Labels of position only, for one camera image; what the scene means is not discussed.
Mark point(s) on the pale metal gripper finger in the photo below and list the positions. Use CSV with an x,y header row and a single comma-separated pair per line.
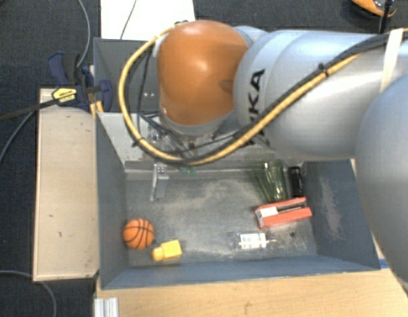
x,y
161,188
154,187

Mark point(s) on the grey metal bin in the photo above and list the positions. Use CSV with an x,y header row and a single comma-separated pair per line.
x,y
207,210

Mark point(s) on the clear green glass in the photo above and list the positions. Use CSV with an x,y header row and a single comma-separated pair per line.
x,y
273,182

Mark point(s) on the orange toy basketball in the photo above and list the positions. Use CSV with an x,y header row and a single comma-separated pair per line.
x,y
138,233

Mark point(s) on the pale wood flat board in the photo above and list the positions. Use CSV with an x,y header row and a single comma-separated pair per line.
x,y
67,190

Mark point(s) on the clear packet with white label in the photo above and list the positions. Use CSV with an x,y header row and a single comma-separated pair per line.
x,y
251,241

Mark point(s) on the red stapler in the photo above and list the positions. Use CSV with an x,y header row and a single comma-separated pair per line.
x,y
283,215

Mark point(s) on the black cylindrical container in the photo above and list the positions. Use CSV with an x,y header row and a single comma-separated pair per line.
x,y
296,182

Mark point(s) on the yellow plastic block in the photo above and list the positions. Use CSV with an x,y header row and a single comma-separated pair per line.
x,y
169,250

